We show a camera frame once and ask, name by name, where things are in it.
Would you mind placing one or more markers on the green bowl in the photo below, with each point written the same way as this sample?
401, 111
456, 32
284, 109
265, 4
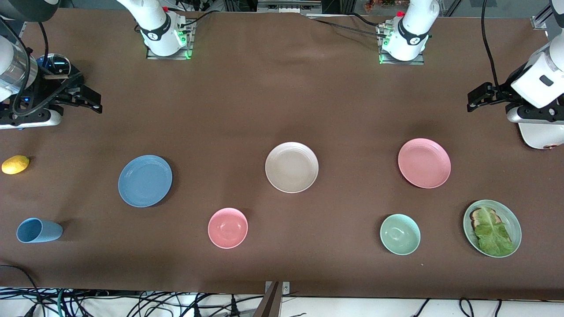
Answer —
400, 234

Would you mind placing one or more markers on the yellow lemon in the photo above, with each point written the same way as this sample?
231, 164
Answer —
15, 164

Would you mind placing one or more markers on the dark blue saucepan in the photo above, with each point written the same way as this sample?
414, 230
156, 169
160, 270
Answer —
40, 61

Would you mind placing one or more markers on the green lettuce leaf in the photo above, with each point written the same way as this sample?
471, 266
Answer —
493, 235

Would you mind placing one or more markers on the blue cup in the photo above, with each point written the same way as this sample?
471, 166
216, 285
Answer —
39, 230

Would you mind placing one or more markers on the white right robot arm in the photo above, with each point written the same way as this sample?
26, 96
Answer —
158, 31

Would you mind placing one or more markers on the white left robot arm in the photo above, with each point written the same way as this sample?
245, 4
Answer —
412, 31

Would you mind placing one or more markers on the pink plate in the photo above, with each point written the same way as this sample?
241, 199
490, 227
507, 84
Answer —
424, 163

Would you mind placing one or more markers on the green plate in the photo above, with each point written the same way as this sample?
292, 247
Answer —
513, 220

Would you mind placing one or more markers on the aluminium frame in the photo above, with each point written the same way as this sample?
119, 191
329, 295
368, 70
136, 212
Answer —
288, 5

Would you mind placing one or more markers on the blue plate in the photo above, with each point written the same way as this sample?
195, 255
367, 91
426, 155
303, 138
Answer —
145, 180

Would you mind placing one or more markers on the pink bowl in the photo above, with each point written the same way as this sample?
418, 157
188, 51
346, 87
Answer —
228, 228

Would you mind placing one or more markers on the toasted bread slice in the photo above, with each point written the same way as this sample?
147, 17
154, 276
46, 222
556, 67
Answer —
476, 215

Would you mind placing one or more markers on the white toaster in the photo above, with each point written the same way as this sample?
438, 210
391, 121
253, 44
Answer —
539, 136

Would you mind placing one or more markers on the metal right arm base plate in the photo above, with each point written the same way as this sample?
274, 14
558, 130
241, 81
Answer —
185, 48

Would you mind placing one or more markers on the brown post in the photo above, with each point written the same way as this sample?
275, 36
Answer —
271, 304

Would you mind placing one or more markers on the metal bracket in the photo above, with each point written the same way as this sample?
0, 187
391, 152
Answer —
286, 288

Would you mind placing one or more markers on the brown table cover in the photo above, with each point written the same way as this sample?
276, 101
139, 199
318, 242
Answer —
282, 88

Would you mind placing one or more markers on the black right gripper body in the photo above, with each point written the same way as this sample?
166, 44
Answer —
49, 90

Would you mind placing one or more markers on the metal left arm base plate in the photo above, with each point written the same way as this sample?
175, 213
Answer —
418, 60

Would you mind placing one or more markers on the glass saucepan lid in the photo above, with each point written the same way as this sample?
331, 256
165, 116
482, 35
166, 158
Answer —
59, 64

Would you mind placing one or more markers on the beige plate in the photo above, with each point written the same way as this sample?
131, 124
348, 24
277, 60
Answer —
291, 167

